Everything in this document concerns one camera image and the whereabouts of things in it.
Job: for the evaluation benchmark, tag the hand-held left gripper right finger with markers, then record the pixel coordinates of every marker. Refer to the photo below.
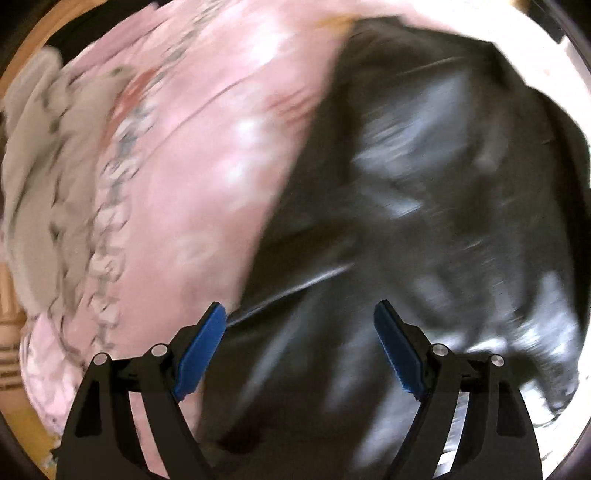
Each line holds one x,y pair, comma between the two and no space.
397,346

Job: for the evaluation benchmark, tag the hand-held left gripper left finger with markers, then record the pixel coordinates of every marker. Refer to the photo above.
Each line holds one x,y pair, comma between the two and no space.
203,341

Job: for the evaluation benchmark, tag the black leather jacket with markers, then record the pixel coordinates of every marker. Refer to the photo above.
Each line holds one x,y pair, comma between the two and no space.
392,184

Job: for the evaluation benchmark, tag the pink printed blanket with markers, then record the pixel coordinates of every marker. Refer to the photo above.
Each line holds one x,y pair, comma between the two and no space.
207,138

